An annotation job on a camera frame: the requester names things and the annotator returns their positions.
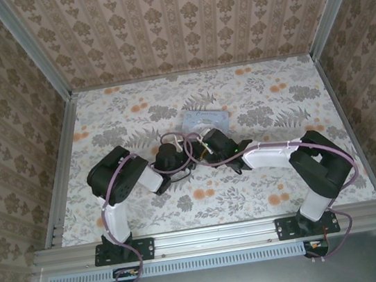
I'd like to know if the blue cartoon print tin box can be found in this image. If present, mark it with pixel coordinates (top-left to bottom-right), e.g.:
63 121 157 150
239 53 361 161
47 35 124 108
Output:
179 103 234 140

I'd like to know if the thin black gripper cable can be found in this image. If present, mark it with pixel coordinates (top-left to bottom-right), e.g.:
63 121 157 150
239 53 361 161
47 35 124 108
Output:
166 167 194 184

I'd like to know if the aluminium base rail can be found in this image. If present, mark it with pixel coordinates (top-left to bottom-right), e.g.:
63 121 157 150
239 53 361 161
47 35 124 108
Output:
31 201 376 278

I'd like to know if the aluminium rear rail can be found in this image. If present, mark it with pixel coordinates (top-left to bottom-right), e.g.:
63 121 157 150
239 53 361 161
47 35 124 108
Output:
70 52 314 94

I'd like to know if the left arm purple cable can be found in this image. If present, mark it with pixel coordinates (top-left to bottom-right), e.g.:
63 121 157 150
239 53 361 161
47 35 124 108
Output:
90 128 223 282

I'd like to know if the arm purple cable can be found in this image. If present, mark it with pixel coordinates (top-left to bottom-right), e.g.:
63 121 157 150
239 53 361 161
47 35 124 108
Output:
90 128 223 282
181 109 371 280

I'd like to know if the grey slotted cable duct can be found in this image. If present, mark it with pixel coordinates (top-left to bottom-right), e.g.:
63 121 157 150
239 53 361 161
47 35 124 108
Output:
46 237 331 282

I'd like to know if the aluminium side rail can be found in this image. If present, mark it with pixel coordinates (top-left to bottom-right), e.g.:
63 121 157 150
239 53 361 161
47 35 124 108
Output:
24 92 99 250
312 48 376 206

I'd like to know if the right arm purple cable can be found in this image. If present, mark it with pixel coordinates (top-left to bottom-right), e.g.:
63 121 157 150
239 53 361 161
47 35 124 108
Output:
181 109 371 280

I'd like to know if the aluminium corner post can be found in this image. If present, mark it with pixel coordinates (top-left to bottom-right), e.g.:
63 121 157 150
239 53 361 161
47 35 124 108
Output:
0 0 74 106
302 0 376 62

